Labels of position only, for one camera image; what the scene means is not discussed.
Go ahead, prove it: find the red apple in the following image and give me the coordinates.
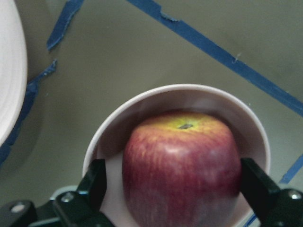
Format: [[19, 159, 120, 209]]
[[122, 112, 241, 227]]

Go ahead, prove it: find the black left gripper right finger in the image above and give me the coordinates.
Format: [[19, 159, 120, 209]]
[[240, 158, 303, 227]]

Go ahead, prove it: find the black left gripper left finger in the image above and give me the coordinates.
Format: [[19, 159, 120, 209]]
[[0, 159, 111, 227]]

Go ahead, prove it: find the pink bowl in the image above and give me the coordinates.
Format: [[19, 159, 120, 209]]
[[82, 84, 271, 227]]

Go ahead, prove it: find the pink plate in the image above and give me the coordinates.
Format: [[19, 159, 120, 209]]
[[0, 0, 27, 144]]

